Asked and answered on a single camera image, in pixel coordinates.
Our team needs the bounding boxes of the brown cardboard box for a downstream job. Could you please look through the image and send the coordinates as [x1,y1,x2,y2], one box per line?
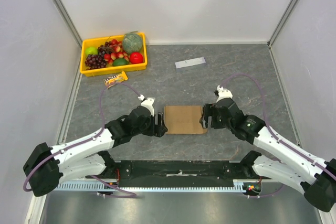
[164,105,207,134]

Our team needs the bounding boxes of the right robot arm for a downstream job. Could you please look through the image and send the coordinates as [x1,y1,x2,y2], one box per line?
[200,98,335,212]

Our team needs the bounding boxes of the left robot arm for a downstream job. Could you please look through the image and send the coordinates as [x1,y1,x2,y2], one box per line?
[23,105,167,197]

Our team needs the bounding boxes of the grey slim carton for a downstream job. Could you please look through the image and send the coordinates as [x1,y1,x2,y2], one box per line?
[175,57,206,72]

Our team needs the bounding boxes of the yellow candy packet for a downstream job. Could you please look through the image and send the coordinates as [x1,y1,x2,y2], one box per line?
[104,71,129,87]

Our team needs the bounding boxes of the red apple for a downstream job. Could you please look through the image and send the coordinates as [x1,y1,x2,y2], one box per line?
[129,52,144,64]

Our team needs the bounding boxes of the green avocado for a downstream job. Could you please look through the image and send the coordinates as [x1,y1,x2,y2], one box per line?
[112,58,129,67]

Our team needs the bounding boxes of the red cherry cluster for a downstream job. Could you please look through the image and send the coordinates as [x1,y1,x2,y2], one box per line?
[98,39,129,65]

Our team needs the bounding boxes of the green netted melon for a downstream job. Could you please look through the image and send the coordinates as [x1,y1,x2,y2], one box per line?
[122,33,143,54]

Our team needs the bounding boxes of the dark purple grape bunch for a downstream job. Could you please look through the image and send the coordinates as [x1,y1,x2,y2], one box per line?
[85,54,107,70]

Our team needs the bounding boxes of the green apple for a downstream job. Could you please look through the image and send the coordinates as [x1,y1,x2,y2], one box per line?
[85,46,98,56]

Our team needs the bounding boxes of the yellow plastic bin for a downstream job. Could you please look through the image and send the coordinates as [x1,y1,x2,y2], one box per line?
[79,32,148,77]

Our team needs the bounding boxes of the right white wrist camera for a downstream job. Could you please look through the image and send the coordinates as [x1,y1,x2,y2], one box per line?
[214,85,233,103]

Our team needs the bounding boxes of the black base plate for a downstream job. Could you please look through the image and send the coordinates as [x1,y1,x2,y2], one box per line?
[97,160,260,182]

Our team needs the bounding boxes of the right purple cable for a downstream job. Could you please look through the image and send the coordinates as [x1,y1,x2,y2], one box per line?
[219,73,331,199]

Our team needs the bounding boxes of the slotted cable duct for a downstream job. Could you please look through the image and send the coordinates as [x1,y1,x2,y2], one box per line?
[55,179,253,193]

